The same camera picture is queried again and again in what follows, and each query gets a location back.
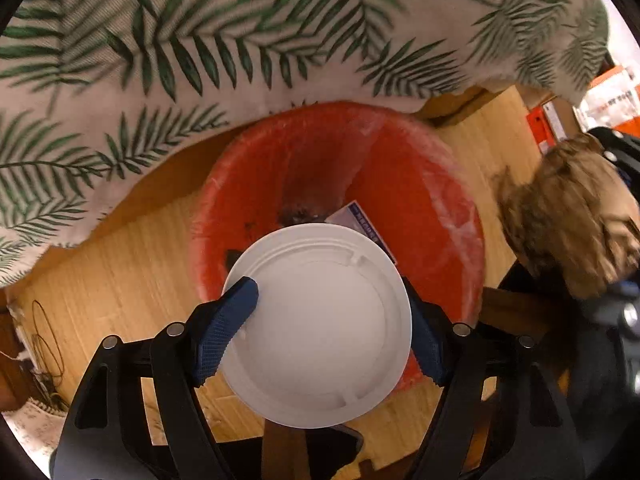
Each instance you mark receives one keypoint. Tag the red plastic bin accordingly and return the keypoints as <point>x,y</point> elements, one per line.
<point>400,185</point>

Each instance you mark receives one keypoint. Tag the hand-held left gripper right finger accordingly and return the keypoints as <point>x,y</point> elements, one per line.
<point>425,340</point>

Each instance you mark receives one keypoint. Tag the orange box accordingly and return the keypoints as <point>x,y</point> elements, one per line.
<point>547,120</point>

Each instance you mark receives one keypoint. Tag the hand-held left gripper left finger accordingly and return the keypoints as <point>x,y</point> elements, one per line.
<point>230,320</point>

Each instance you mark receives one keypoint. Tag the patterned cloth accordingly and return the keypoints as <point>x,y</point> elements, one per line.
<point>30,420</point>

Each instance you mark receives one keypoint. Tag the orange and white bag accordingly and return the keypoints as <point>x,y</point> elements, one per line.
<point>607,95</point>

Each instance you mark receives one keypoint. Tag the dark brown stool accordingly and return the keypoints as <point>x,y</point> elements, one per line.
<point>310,452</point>

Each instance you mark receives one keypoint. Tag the white round plastic lid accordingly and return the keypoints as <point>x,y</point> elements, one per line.
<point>320,330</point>

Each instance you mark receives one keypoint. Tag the leaf print blanket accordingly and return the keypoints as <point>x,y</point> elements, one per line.
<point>150,60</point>

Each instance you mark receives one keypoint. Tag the white and blue carton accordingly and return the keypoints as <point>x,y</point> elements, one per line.
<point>365,220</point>

